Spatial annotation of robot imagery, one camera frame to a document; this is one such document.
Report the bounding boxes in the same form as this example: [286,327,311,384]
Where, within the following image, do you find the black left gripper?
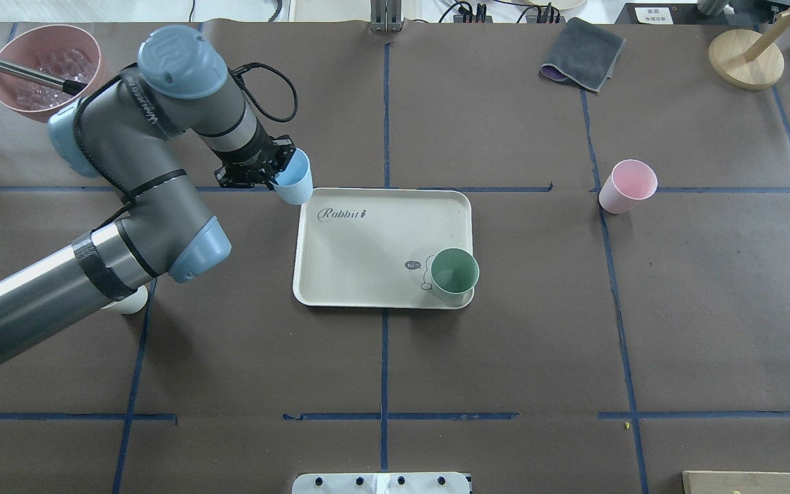
[213,131,297,191]

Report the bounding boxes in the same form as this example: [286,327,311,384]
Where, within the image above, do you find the blue cup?
[273,149,314,205]

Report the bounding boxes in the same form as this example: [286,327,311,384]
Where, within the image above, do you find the green cup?
[429,248,480,307]

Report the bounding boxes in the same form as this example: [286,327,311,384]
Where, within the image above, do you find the pink cup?
[598,159,658,215]

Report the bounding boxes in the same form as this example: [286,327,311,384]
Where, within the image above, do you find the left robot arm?
[0,25,298,365]

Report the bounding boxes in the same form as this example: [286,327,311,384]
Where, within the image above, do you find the cream rabbit tray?
[292,187,474,309]

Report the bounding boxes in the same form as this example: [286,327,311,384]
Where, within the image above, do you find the cream yellow cup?
[101,285,148,315]

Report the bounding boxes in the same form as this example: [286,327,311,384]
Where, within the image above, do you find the clear ice cubes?
[15,48,98,110]

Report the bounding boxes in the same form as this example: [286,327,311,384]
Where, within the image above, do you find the large pink bowl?
[0,24,110,123]

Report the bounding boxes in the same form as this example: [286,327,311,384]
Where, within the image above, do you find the black power strip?
[446,1,494,24]

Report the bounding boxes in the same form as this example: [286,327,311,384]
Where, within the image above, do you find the grey folded cloth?
[540,18,626,93]

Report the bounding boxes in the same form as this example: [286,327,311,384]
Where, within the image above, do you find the metal tongs black tip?
[0,58,88,96]

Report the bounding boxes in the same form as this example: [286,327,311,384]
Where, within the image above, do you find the wooden cup stand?
[708,8,790,91]

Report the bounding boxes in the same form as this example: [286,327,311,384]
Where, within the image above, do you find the wooden cutting board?
[682,470,790,493]

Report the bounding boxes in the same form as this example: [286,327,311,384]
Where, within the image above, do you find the aluminium camera post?
[369,0,403,32]

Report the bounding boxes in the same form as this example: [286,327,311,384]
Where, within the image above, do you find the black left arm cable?
[71,62,298,231]

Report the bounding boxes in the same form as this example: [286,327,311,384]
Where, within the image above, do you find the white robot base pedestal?
[291,471,473,493]

